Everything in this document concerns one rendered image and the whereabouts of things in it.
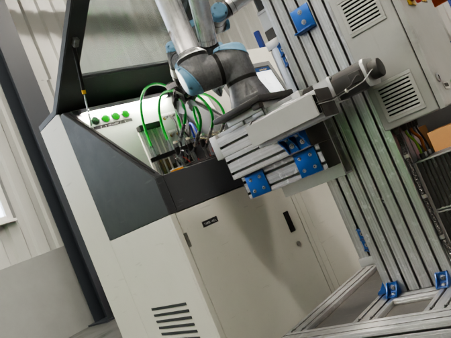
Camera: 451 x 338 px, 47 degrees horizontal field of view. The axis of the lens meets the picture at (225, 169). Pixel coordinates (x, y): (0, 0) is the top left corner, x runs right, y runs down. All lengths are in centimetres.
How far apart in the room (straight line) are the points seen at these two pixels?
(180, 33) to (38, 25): 596
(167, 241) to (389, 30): 117
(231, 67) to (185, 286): 91
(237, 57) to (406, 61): 56
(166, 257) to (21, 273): 421
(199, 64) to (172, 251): 78
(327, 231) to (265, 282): 49
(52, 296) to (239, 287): 439
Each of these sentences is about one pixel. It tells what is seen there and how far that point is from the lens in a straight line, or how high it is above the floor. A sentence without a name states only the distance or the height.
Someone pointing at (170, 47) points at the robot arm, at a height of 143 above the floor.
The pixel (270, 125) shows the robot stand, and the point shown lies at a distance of 162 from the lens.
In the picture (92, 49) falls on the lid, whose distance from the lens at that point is 254.
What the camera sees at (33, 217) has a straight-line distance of 652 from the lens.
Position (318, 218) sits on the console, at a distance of 260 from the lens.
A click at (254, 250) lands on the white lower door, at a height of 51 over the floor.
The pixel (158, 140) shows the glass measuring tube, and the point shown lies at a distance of 277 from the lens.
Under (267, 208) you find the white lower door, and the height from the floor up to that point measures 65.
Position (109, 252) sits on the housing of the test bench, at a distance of 263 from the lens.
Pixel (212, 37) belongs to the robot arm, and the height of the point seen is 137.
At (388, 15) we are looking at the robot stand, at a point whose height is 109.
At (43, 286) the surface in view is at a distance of 638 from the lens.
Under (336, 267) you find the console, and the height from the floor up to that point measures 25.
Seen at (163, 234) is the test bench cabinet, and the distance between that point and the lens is 216.
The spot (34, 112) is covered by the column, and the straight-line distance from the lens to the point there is 654.
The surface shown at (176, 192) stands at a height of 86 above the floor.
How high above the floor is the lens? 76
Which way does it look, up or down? 3 degrees up
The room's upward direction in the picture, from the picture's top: 23 degrees counter-clockwise
